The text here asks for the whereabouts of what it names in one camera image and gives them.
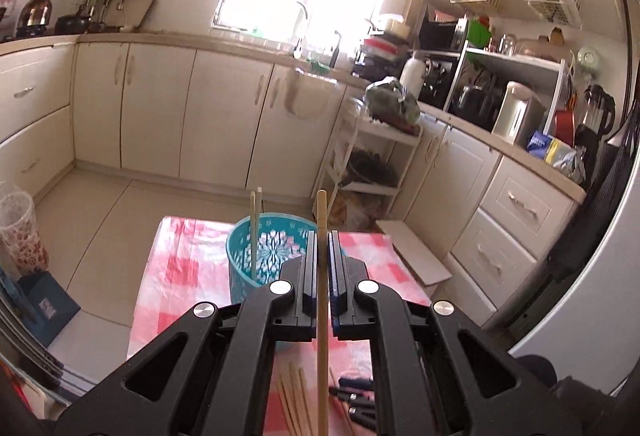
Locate white electric water boiler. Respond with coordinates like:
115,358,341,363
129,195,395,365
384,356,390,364
492,81,546,144

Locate white panel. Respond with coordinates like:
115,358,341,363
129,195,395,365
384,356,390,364
510,156,640,397

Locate curved steel faucet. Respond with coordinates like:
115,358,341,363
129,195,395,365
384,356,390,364
295,1,310,60

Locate green bag of vegetables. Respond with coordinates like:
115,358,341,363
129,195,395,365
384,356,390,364
364,77,421,127

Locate red checkered plastic tablecloth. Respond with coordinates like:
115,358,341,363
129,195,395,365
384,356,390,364
127,215,433,436

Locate white countertop shelf unit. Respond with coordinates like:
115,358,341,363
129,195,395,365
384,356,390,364
447,41,573,137

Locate black wok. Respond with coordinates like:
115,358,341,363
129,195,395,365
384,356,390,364
54,14,91,34

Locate bundle of wooden chopsticks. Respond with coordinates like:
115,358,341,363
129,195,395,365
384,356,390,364
277,361,358,436

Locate dark rimmed tray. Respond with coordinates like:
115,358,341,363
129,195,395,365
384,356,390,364
102,0,159,31

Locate black microwave oven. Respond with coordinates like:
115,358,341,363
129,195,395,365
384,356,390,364
419,16,468,52

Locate black frying pan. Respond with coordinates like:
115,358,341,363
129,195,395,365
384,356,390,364
345,150,398,187

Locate black coffee machine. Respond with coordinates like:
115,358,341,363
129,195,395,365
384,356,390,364
420,56,458,109

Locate white thermos jug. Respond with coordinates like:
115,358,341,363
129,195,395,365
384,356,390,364
399,56,427,100

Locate crumpled plastic bag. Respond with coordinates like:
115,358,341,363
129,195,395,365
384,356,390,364
332,191,388,232

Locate stack of bowls and pots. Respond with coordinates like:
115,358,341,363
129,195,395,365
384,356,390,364
355,14,411,80

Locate teal perforated plastic basket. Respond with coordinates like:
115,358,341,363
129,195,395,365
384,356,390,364
226,212,321,352

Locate blue packet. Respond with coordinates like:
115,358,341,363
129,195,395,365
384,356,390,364
526,130,558,162

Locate blue box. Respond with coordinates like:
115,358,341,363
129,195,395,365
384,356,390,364
17,272,81,347

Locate silver foil bag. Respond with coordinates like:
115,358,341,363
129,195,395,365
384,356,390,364
547,141,587,184

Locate floral waste bin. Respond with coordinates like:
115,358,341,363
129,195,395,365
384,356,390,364
0,181,51,277

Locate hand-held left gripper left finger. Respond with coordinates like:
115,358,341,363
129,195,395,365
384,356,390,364
52,232,319,436

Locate black angular faucet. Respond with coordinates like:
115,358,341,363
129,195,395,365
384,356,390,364
327,30,343,68

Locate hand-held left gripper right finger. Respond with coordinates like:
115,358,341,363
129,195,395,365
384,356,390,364
327,230,583,436

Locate grey sliding door frame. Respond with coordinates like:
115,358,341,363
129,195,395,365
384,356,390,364
0,296,96,409

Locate dark striped cloth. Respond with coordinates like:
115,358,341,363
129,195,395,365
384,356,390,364
547,106,640,282

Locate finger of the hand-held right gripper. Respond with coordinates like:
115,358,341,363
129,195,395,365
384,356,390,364
330,376,376,432

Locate steel whistling kettle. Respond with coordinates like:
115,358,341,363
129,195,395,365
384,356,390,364
16,0,53,30

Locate cream base cabinets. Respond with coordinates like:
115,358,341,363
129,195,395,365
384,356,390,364
0,34,588,327

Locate white trolley rack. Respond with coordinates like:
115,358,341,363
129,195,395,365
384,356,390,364
320,96,423,212

